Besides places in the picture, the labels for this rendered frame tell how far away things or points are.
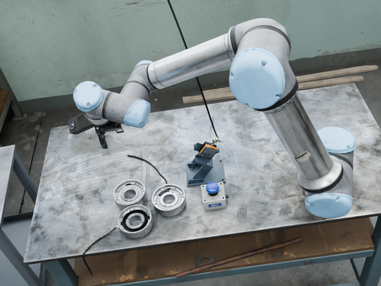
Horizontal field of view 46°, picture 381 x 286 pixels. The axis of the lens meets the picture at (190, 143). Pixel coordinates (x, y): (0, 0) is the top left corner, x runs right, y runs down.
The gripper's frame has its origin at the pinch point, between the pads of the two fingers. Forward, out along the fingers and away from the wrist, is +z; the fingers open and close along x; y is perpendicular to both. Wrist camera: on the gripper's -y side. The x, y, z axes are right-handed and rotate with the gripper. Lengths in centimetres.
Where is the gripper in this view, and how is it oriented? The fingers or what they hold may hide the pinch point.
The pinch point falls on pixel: (105, 133)
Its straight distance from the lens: 150.3
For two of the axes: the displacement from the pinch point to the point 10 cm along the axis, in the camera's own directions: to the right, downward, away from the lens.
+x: -1.5, -9.5, 2.6
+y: 9.9, -1.5, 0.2
